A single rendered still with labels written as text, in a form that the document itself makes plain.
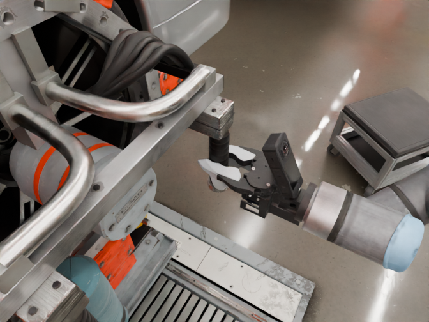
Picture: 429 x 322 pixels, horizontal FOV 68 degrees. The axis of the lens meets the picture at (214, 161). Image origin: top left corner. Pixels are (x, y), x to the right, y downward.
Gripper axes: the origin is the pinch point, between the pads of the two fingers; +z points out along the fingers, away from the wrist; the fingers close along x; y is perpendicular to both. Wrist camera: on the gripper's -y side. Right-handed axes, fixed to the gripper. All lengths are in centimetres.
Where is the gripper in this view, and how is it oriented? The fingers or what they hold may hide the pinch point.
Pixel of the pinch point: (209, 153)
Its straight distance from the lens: 59.7
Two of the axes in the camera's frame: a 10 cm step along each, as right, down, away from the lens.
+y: 0.0, 6.7, 7.4
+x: 5.0, -6.5, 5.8
